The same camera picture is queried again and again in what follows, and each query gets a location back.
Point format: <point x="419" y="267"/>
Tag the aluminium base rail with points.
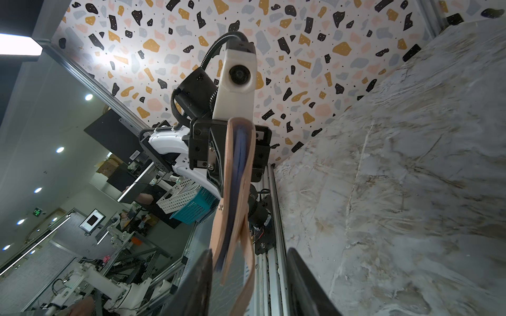
<point x="269" y="293"/>

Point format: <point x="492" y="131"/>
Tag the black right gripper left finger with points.
<point x="193" y="297"/>

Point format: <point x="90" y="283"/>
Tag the white plastic basket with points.
<point x="178" y="196"/>

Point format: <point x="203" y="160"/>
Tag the wall monitor screen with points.
<point x="92" y="221"/>

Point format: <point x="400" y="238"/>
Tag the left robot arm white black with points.
<point x="216" y="144"/>

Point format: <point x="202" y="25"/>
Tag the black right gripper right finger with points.
<point x="305" y="295"/>

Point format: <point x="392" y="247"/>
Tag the teal plastic basket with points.
<point x="196" y="209"/>

